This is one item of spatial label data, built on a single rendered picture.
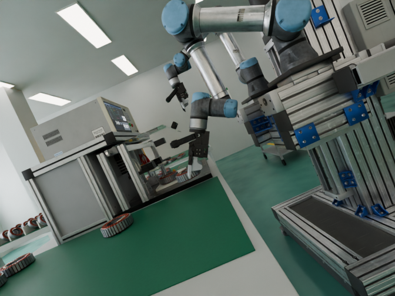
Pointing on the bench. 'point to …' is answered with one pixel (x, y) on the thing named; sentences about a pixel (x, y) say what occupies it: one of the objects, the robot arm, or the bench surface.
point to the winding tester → (78, 127)
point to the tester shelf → (117, 137)
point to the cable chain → (120, 164)
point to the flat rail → (138, 146)
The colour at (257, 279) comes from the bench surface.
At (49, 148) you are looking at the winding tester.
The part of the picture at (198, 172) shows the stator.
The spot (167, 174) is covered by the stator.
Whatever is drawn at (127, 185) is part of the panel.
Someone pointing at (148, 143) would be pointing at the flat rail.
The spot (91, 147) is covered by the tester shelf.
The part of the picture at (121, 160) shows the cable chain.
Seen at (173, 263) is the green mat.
